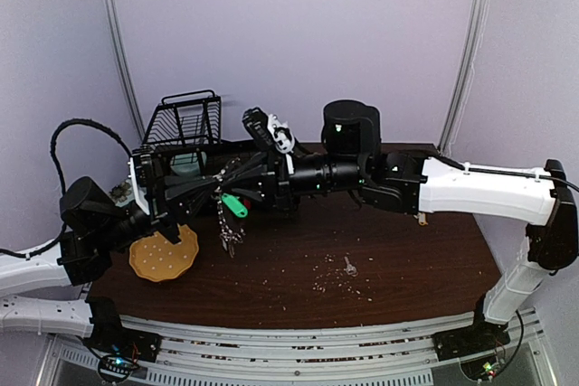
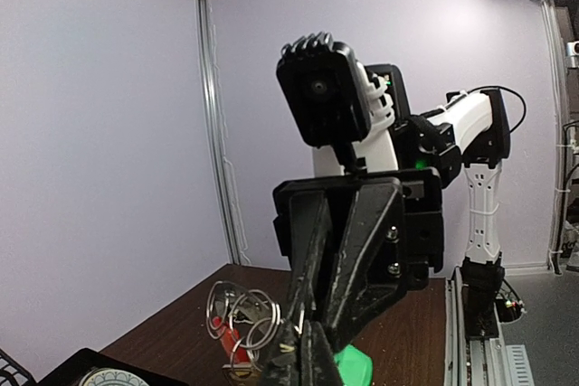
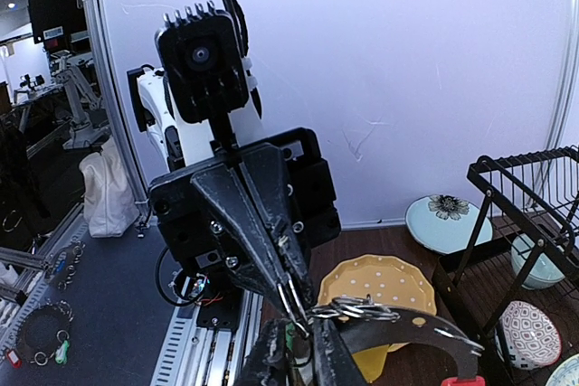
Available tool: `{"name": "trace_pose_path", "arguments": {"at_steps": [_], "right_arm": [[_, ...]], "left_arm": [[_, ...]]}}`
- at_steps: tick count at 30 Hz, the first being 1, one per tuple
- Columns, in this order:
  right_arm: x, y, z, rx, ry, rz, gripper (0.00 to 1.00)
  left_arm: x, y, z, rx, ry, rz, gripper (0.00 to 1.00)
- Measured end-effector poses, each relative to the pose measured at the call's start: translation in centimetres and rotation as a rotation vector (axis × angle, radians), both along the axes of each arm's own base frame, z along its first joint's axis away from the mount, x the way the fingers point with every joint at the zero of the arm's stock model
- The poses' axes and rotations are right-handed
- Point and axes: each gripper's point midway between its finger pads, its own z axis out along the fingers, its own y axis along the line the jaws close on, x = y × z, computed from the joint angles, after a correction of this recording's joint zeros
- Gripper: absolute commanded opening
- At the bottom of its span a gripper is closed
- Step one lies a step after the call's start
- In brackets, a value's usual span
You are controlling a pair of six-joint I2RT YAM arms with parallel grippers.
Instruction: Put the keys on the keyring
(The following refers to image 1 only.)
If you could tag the black wire dish rack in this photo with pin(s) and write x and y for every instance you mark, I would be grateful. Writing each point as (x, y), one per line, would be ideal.
(191, 122)

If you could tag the red handled keyring with keys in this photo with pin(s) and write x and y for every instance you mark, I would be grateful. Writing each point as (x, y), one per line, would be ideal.
(231, 232)

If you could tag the yellow dotted plate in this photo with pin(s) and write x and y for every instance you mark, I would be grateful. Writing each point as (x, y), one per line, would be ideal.
(156, 259)

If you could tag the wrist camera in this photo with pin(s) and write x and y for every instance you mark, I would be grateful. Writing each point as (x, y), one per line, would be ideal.
(138, 186)
(267, 132)

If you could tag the green tagged key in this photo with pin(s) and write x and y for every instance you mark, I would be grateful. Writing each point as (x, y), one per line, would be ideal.
(234, 205)

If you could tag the aluminium frame post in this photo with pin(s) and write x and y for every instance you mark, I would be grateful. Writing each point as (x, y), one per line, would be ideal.
(121, 60)
(465, 74)

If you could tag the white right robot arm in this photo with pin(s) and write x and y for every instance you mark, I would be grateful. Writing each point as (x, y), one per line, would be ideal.
(416, 182)

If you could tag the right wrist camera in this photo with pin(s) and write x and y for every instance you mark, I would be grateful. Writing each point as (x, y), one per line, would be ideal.
(267, 132)

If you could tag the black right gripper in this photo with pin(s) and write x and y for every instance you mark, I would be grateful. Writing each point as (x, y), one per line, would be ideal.
(280, 179)

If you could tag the loose silver key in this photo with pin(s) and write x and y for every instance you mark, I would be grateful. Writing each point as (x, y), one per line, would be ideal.
(350, 269)

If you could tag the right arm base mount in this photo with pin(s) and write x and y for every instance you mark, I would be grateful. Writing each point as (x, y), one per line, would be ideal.
(478, 337)

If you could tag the left aluminium frame post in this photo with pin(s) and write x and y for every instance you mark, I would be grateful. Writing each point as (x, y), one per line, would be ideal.
(121, 60)

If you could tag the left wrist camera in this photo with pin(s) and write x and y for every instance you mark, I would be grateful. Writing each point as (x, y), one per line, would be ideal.
(138, 186)

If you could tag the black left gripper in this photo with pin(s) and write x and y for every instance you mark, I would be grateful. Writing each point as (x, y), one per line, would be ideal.
(183, 209)

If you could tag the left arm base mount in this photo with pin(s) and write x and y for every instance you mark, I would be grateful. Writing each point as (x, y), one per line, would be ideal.
(118, 349)

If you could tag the light blue plate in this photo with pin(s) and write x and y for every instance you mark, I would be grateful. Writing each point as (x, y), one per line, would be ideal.
(121, 194)

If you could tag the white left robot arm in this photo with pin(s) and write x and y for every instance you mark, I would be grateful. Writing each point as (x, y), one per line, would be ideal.
(93, 229)

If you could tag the right aluminium frame post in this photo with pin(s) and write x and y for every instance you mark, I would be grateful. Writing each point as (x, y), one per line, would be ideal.
(465, 74)

